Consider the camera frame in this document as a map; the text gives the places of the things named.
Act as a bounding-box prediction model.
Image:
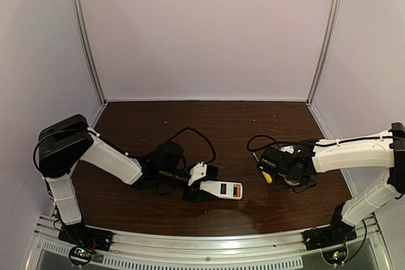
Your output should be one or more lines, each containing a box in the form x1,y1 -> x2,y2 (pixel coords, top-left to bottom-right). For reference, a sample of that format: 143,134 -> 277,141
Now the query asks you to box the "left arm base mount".
58,226 -> 113,268

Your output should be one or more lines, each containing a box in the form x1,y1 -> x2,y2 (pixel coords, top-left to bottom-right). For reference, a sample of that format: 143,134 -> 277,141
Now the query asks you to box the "aluminium front rail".
30,212 -> 389,270

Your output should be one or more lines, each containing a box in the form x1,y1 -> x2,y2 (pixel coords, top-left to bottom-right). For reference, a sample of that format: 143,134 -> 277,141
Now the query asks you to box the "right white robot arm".
257,122 -> 404,233

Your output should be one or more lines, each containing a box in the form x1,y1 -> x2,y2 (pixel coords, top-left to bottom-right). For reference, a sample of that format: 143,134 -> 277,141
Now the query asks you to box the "black camera cable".
246,135 -> 285,154
166,127 -> 217,166

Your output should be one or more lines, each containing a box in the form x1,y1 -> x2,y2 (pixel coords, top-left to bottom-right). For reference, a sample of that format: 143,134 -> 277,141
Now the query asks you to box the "white remote control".
200,181 -> 243,200

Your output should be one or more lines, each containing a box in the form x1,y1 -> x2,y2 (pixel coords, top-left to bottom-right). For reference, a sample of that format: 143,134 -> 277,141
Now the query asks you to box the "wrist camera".
187,162 -> 208,187
280,145 -> 297,154

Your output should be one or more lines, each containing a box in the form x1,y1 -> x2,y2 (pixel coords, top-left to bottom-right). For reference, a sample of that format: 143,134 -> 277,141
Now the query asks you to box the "right aluminium corner post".
306,0 -> 342,106

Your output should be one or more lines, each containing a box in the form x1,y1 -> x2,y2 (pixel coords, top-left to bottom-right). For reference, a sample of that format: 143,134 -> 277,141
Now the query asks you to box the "yellow handled screwdriver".
253,152 -> 273,184

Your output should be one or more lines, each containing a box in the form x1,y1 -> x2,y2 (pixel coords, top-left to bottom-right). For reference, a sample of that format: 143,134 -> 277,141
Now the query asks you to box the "right black camera cable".
246,135 -> 285,154

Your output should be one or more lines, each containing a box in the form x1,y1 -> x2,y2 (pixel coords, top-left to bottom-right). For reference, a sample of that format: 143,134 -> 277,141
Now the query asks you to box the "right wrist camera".
280,145 -> 297,154

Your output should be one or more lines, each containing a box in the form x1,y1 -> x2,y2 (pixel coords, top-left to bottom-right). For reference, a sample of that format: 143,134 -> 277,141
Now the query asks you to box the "left black camera cable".
166,127 -> 217,166

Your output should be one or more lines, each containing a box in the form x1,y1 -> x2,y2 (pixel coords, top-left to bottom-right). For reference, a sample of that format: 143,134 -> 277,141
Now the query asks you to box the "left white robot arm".
33,114 -> 218,242

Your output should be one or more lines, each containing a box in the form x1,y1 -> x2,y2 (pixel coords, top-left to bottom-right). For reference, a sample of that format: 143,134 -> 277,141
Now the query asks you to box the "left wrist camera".
187,162 -> 208,187

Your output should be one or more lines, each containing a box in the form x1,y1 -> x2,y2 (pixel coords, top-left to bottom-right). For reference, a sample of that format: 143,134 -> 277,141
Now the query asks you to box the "left aluminium corner post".
72,0 -> 107,106

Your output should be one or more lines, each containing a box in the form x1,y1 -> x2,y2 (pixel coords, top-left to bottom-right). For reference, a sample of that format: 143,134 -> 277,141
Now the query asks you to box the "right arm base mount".
302,225 -> 357,267

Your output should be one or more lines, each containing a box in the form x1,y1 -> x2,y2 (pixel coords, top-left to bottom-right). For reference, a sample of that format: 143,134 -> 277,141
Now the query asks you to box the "aluminium corner post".
72,0 -> 107,106
306,0 -> 342,106

